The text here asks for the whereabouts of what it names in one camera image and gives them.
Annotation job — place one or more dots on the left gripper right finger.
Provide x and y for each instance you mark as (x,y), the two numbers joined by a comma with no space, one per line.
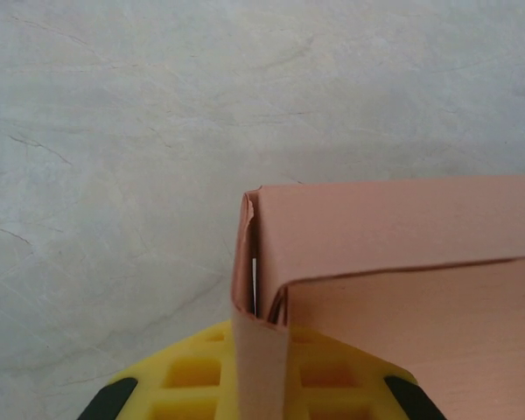
(332,385)

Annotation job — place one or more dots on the pink paper box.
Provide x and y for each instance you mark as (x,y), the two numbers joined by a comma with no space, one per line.
(376,245)

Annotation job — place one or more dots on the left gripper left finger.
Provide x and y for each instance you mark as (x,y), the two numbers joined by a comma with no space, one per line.
(192,376)

